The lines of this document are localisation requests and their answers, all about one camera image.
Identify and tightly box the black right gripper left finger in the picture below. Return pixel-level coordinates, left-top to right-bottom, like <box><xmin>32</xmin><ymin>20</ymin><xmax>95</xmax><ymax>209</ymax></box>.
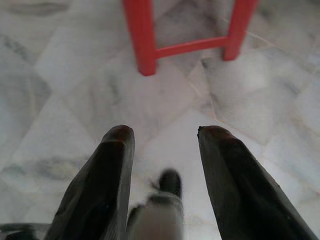
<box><xmin>44</xmin><ymin>124</ymin><xmax>136</xmax><ymax>240</ymax></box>

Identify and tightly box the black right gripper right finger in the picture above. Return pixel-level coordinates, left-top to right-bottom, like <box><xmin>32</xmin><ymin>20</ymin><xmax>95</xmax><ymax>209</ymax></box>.
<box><xmin>197</xmin><ymin>124</ymin><xmax>320</xmax><ymax>240</ymax></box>

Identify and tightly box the grey robot leg, black foot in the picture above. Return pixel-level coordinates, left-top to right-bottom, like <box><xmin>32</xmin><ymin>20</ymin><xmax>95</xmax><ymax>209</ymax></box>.
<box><xmin>126</xmin><ymin>169</ymin><xmax>185</xmax><ymax>240</ymax></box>

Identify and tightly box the red plastic stool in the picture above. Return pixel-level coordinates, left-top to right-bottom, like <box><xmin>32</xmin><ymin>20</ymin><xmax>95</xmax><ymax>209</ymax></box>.
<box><xmin>121</xmin><ymin>0</ymin><xmax>260</xmax><ymax>77</ymax></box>

